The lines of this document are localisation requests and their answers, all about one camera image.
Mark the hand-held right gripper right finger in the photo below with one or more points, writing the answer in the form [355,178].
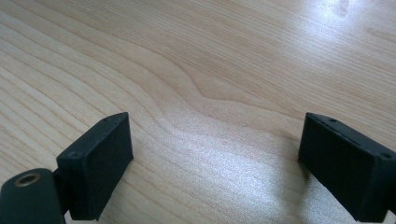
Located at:
[339,165]

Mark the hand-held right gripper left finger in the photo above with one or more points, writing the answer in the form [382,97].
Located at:
[96,168]

